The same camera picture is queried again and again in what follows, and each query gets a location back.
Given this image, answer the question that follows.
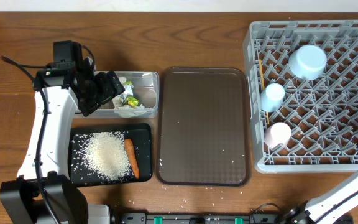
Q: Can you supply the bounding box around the left black cable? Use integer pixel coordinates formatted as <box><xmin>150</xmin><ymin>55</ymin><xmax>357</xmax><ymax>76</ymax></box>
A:
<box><xmin>1</xmin><ymin>45</ymin><xmax>96</xmax><ymax>224</ymax></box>

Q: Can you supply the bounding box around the grey dishwasher rack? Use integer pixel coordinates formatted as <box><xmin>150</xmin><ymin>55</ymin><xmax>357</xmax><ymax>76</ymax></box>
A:
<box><xmin>242</xmin><ymin>20</ymin><xmax>358</xmax><ymax>174</ymax></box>

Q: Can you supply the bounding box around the light blue bowl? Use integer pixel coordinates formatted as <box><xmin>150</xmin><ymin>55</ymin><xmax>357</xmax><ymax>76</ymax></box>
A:
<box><xmin>288</xmin><ymin>45</ymin><xmax>327</xmax><ymax>80</ymax></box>

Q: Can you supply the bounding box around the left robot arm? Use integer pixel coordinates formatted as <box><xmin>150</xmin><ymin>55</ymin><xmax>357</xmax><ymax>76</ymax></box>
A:
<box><xmin>0</xmin><ymin>40</ymin><xmax>125</xmax><ymax>223</ymax></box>

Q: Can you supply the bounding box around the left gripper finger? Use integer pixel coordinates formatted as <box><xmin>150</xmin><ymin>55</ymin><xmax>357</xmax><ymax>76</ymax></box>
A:
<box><xmin>95</xmin><ymin>72</ymin><xmax>112</xmax><ymax>105</ymax></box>
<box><xmin>107</xmin><ymin>71</ymin><xmax>125</xmax><ymax>100</ymax></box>

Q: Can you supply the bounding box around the clear plastic bin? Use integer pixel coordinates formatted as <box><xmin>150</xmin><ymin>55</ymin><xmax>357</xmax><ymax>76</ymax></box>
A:
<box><xmin>86</xmin><ymin>71</ymin><xmax>160</xmax><ymax>119</ymax></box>

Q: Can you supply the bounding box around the brown serving tray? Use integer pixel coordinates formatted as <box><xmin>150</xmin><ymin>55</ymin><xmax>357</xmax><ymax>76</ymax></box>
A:
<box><xmin>156</xmin><ymin>67</ymin><xmax>251</xmax><ymax>187</ymax></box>

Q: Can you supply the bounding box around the white paper napkin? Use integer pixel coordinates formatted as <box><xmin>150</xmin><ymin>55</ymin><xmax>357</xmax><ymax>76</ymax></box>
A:
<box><xmin>112</xmin><ymin>77</ymin><xmax>145</xmax><ymax>118</ymax></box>

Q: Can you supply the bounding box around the wooden chopstick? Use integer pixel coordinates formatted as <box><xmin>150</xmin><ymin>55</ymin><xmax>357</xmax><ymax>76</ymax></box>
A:
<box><xmin>258</xmin><ymin>59</ymin><xmax>265</xmax><ymax>91</ymax></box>
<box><xmin>265</xmin><ymin>111</ymin><xmax>270</xmax><ymax>125</ymax></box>

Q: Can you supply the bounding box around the pink cup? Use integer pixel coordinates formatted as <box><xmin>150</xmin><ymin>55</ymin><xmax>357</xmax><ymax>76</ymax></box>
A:
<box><xmin>264</xmin><ymin>123</ymin><xmax>291</xmax><ymax>148</ymax></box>

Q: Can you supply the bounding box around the black tray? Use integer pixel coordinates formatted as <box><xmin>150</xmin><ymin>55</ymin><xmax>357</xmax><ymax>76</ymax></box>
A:
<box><xmin>69</xmin><ymin>123</ymin><xmax>152</xmax><ymax>187</ymax></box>

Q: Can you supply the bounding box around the white rice pile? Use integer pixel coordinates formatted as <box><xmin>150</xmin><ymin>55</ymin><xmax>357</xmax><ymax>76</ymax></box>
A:
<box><xmin>71</xmin><ymin>131</ymin><xmax>131</xmax><ymax>184</ymax></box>

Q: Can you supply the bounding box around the light blue cup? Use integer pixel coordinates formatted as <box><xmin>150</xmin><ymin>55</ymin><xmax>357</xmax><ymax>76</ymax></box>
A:
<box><xmin>260</xmin><ymin>83</ymin><xmax>285</xmax><ymax>113</ymax></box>

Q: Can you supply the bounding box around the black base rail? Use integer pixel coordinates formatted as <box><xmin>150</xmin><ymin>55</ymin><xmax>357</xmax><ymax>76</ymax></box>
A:
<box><xmin>87</xmin><ymin>203</ymin><xmax>354</xmax><ymax>224</ymax></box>

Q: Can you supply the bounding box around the orange carrot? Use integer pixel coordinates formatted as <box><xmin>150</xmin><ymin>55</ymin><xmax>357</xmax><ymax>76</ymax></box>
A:
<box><xmin>124</xmin><ymin>138</ymin><xmax>140</xmax><ymax>179</ymax></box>

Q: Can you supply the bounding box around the green and silver wrapper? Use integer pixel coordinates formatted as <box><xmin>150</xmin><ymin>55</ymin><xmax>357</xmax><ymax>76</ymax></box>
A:
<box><xmin>120</xmin><ymin>81</ymin><xmax>139</xmax><ymax>108</ymax></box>

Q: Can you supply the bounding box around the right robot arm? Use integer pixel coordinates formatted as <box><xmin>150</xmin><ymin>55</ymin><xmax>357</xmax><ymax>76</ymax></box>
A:
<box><xmin>278</xmin><ymin>170</ymin><xmax>358</xmax><ymax>223</ymax></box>

